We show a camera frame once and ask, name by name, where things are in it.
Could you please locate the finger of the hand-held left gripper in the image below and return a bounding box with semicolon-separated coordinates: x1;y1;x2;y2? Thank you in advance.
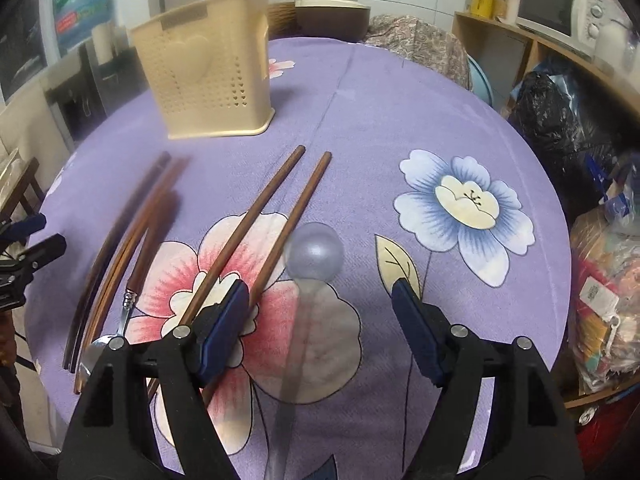
0;232;68;281
0;212;48;241

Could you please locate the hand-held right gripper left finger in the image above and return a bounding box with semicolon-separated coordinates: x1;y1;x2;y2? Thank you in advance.
59;280;251;480

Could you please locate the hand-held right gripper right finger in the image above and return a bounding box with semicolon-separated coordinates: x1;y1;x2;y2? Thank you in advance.
391;277;586;480

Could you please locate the metal spoon with wooden handle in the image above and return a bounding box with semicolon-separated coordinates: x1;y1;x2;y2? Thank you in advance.
77;192;177;381

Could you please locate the long-handled round spoon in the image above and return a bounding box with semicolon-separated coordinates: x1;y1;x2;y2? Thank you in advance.
265;221;346;480

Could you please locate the beige perforated utensil holder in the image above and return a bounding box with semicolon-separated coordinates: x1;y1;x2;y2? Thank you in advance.
129;0;277;141

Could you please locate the water dispenser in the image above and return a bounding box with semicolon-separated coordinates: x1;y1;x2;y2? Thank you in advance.
45;45;151;146

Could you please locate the window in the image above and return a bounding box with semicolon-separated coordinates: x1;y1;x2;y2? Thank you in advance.
0;0;56;106

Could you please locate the colourful stuffed plastic bag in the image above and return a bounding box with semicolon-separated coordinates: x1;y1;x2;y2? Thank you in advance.
567;205;640;396

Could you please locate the purple floral tablecloth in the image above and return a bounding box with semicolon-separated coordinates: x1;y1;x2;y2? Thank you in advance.
25;35;573;480

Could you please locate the blue water jug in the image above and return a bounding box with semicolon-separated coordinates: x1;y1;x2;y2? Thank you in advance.
50;0;116;56

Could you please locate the black plastic bag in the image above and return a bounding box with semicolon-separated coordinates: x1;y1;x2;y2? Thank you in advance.
507;70;618;221

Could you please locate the light blue basin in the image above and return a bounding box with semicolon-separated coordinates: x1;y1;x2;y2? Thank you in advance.
467;57;496;108

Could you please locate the floral cloth cover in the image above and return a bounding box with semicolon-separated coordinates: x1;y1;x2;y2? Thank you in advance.
362;14;471;91

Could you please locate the wooden shelf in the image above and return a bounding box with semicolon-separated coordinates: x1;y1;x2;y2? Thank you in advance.
452;10;640;411

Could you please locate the wicker basket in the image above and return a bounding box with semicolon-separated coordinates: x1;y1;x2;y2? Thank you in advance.
267;2;301;40

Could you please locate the brown rice cooker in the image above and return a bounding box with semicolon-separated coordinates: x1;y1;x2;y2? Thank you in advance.
294;0;372;41

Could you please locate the white microwave oven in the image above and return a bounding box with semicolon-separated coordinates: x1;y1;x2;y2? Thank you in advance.
515;0;608;56

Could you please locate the white kettle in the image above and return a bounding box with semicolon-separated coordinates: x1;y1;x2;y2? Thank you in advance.
597;20;633;68

